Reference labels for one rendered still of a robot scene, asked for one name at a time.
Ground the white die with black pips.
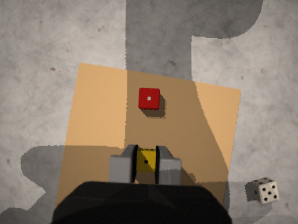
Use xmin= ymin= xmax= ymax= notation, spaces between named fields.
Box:
xmin=251 ymin=177 xmax=279 ymax=204

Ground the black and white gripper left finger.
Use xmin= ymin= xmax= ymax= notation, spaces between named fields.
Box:
xmin=109 ymin=144 xmax=138 ymax=183

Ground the olive yellow die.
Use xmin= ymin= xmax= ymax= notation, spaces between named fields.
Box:
xmin=136 ymin=148 xmax=156 ymax=172

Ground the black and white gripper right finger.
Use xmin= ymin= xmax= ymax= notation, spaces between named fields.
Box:
xmin=155 ymin=146 xmax=182 ymax=185

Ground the red die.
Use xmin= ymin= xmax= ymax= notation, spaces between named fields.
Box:
xmin=138 ymin=88 xmax=160 ymax=110

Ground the orange flat mat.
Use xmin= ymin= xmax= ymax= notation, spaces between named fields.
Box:
xmin=55 ymin=63 xmax=241 ymax=208

